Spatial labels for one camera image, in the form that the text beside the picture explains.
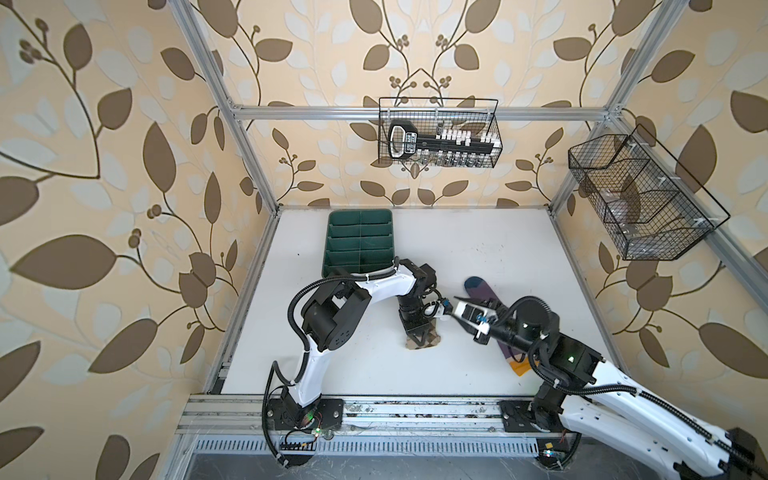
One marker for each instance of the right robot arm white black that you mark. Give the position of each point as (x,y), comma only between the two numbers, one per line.
(584,393)

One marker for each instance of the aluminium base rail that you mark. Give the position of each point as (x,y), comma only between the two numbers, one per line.
(484,427)

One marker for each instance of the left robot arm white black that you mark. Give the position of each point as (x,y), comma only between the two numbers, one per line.
(325,315)

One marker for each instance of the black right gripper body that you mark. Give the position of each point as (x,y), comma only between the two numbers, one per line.
(500,324)

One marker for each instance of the brown argyle sock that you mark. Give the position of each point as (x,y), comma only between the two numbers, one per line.
(422,344)

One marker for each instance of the black tool set in basket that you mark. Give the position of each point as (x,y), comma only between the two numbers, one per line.
(404,141)

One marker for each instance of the black wire basket back wall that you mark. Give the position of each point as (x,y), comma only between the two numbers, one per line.
(471,113)

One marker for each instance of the black wire basket right wall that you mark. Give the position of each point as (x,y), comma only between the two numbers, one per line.
(652,206)

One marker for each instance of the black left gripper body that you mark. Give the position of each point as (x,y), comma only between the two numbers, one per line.
(414,309)

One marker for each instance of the purple sock orange cuff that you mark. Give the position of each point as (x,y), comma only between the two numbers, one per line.
(477,288)

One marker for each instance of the green divided organizer tray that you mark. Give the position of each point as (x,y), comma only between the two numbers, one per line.
(358,241)

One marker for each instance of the black wire basket wall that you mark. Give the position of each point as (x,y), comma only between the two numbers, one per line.
(652,206)
(471,113)

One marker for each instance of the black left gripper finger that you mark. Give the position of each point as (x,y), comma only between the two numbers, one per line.
(412,329)
(430,333)

